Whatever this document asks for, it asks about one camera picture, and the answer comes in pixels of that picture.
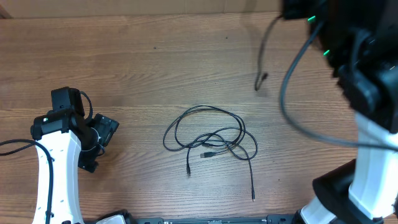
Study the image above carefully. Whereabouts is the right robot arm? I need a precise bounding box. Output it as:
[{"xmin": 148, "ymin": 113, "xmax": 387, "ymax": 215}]
[{"xmin": 281, "ymin": 0, "xmax": 397, "ymax": 223}]

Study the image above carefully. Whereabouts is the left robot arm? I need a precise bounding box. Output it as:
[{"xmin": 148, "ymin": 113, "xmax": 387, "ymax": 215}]
[{"xmin": 30, "ymin": 86, "xmax": 119, "ymax": 223}]

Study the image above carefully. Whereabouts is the black aluminium mounting rail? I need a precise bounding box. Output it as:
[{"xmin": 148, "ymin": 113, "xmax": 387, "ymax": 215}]
[{"xmin": 93, "ymin": 208, "xmax": 315, "ymax": 224}]

